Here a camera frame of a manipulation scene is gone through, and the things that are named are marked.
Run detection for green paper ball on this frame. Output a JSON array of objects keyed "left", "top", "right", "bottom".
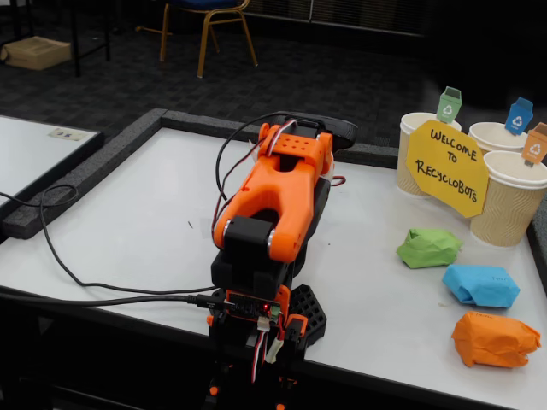
[{"left": 396, "top": 228, "right": 465, "bottom": 270}]

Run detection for blue paper ball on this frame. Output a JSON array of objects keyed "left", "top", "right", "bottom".
[{"left": 442, "top": 263, "right": 521, "bottom": 309}]

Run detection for orange paper ball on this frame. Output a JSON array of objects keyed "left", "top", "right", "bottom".
[{"left": 451, "top": 311, "right": 543, "bottom": 369}]

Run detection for black robot base clamp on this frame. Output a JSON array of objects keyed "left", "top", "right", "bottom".
[{"left": 204, "top": 284, "right": 329, "bottom": 410}]

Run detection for orange controller board housing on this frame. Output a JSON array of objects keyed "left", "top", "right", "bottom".
[{"left": 225, "top": 285, "right": 291, "bottom": 326}]

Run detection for black foam border strip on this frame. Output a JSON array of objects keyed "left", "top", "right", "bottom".
[
  {"left": 2, "top": 108, "right": 168, "bottom": 240},
  {"left": 527, "top": 211, "right": 547, "bottom": 274},
  {"left": 160, "top": 109, "right": 401, "bottom": 170}
]

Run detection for paper cup with green tag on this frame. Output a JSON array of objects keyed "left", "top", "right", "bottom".
[{"left": 396, "top": 111, "right": 463, "bottom": 197}]

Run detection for yellow welcome paper sign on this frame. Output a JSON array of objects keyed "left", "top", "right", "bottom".
[{"left": 405, "top": 119, "right": 491, "bottom": 219}]

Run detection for green recycling bin tag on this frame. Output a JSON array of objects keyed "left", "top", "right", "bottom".
[{"left": 435, "top": 85, "right": 464, "bottom": 123}]

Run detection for small paper label sticker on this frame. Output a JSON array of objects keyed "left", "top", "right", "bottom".
[{"left": 47, "top": 127, "right": 89, "bottom": 142}]

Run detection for paper cup with blue tag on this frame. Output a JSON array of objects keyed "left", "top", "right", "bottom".
[{"left": 468, "top": 121, "right": 533, "bottom": 157}]

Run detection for paper cup with orange tag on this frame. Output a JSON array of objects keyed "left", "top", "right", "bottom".
[{"left": 469, "top": 149, "right": 547, "bottom": 248}]

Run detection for black table legs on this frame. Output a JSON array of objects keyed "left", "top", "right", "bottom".
[{"left": 68, "top": 0, "right": 112, "bottom": 79}]

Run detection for blue recycling bin tag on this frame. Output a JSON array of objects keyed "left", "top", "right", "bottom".
[{"left": 505, "top": 97, "right": 535, "bottom": 137}]

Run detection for orange recycling bin tag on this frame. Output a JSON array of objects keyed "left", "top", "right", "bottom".
[{"left": 521, "top": 122, "right": 547, "bottom": 168}]

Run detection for brown cardboard box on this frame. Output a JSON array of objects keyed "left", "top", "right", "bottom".
[{"left": 0, "top": 36, "right": 73, "bottom": 72}]

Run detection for white camera mount wrap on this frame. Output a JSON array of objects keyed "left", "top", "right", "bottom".
[{"left": 323, "top": 149, "right": 338, "bottom": 181}]

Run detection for red white arm servo wires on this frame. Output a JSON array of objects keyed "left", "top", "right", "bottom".
[{"left": 212, "top": 111, "right": 348, "bottom": 240}]

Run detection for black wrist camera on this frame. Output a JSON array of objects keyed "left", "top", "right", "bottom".
[{"left": 281, "top": 111, "right": 359, "bottom": 151}]

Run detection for base wires white connector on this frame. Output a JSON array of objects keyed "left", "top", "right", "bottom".
[{"left": 250, "top": 315, "right": 285, "bottom": 385}]

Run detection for thin black power cable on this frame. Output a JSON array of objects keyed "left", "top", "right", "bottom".
[{"left": 0, "top": 183, "right": 221, "bottom": 296}]

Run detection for thick black usb cable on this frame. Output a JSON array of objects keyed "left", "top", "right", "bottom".
[{"left": 0, "top": 286, "right": 234, "bottom": 310}]

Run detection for gold frame blue seat chair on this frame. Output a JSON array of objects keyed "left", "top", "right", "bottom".
[{"left": 135, "top": 0, "right": 260, "bottom": 79}]

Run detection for white board black frame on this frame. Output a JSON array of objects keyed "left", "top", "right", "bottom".
[{"left": 0, "top": 114, "right": 105, "bottom": 219}]

